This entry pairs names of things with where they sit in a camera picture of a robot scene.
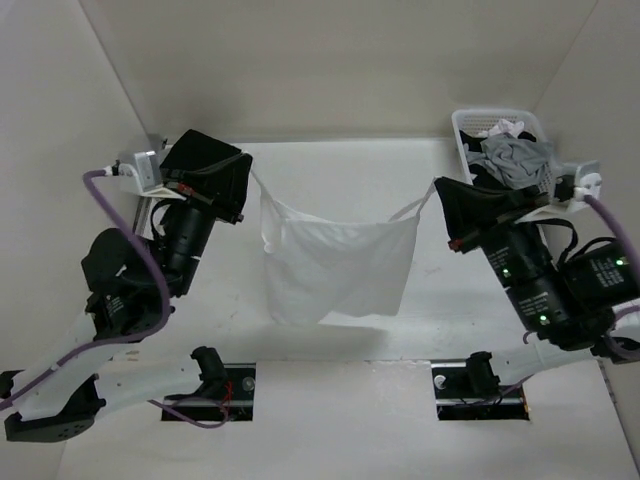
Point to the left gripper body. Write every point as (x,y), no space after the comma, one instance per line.
(196,210)

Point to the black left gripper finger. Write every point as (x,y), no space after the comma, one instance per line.
(230,185)
(196,153)

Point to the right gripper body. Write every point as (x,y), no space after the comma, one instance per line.
(522,213)

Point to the white tank top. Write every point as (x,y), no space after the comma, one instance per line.
(315,267)

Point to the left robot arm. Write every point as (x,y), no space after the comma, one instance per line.
(132,281)

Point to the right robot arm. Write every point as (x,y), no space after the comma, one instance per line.
(576,307)

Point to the crumpled grey tank top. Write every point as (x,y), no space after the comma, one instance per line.
(515,157)

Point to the white garment in basket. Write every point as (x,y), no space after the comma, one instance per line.
(506,127)

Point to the white plastic laundry basket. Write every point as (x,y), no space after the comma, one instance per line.
(500,161)

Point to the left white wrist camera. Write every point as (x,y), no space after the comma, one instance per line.
(139,174)

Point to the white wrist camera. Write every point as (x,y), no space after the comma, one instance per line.
(564,186)
(139,174)

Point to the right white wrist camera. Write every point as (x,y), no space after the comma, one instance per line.
(564,186)

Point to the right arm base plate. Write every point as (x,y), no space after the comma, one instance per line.
(456,399)

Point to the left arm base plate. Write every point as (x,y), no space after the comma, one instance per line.
(232,402)

